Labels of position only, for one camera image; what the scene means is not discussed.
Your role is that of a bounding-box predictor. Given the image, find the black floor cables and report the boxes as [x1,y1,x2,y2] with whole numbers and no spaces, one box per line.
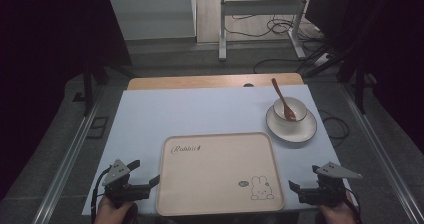
[223,14,323,39]

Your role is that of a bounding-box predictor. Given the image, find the white plate with dark rim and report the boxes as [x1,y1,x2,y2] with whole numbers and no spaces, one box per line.
[265,104,318,144]

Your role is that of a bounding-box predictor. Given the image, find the person's right hand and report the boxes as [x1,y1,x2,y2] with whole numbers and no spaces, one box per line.
[317,196,358,224]

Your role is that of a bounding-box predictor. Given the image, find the black floor plate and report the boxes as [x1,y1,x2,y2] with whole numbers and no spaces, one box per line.
[85,115,110,140]

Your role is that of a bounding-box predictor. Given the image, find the white bowl with dark rim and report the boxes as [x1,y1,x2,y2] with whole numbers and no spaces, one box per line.
[272,96,309,123]

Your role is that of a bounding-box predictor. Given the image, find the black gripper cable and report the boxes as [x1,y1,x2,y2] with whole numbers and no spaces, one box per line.
[90,165,113,224]
[345,187,364,224]

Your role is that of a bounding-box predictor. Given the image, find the aluminium floor rail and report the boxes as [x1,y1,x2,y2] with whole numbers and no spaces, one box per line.
[339,83,424,224]
[31,86,105,224]

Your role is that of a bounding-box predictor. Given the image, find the beige tray with rabbit print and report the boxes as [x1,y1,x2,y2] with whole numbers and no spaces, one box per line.
[155,131,287,217]

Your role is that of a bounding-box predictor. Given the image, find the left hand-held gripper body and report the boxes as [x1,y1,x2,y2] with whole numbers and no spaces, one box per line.
[101,158,152,209]

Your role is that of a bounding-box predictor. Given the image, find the white cabinet panel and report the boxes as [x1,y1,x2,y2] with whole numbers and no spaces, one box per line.
[106,0,198,42]

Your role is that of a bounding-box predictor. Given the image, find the person's left hand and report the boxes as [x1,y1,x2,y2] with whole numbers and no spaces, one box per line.
[93,195,135,224]

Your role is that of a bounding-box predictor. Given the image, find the wooden table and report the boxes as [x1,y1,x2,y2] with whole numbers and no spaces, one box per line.
[126,72,305,92]

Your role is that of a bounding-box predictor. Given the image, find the black metal stand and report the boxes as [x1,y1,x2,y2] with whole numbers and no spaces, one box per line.
[71,59,135,117]
[299,40,379,116]

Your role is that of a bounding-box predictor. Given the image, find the light blue table mat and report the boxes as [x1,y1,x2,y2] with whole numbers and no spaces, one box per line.
[81,84,360,217]

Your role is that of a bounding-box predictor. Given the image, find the white metal desk frame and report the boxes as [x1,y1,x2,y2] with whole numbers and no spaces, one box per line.
[217,0,315,63]

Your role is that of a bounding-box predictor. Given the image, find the black floor cable loop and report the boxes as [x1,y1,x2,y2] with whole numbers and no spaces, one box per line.
[317,108,351,148]

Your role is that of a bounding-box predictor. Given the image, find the white power strip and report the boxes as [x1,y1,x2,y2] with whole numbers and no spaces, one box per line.
[311,51,335,69]

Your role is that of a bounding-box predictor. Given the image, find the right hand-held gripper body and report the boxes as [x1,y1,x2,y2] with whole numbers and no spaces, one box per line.
[297,161,364,208]

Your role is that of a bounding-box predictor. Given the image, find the reddish brown spoon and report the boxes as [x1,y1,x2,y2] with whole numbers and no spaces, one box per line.
[270,77,298,123]

